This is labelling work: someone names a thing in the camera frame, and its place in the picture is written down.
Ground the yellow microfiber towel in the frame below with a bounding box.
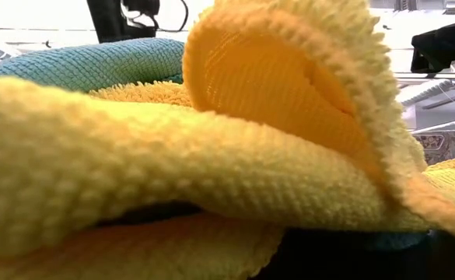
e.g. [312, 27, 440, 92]
[0, 0, 455, 280]

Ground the clear plastic basket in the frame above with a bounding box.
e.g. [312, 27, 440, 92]
[404, 107, 455, 166]

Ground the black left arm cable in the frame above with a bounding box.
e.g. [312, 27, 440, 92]
[155, 0, 190, 34]

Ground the long horizontal light bar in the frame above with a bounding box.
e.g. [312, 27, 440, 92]
[393, 72, 455, 83]

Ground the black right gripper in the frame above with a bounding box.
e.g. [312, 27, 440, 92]
[410, 22, 455, 74]

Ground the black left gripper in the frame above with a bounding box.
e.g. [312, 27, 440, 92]
[86, 0, 161, 44]

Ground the blue microfiber towel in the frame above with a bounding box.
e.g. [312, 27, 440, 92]
[0, 37, 185, 94]

